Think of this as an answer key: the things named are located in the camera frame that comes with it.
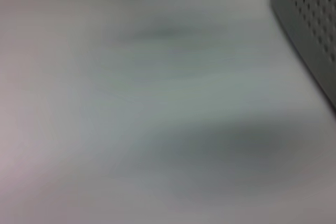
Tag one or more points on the grey perforated plastic storage bin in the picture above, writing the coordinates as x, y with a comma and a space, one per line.
309, 24

